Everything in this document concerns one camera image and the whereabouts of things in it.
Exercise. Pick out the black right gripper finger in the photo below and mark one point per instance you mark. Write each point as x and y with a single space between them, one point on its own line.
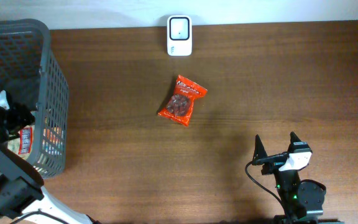
295 143
260 155

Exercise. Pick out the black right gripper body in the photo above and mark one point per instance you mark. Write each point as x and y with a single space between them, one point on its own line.
274 158

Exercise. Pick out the red orange snack bag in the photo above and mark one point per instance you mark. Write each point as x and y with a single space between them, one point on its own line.
181 104

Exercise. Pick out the cream yellow snack bag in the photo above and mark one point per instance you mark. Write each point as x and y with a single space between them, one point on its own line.
23 143

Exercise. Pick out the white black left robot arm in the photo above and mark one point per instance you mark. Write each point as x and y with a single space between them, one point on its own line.
22 192

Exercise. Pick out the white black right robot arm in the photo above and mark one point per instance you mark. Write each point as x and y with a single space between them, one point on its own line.
301 200

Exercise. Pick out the white barcode scanner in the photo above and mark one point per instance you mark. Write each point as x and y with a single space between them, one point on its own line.
179 36

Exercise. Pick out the grey plastic mesh basket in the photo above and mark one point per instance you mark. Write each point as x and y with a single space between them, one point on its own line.
30 72

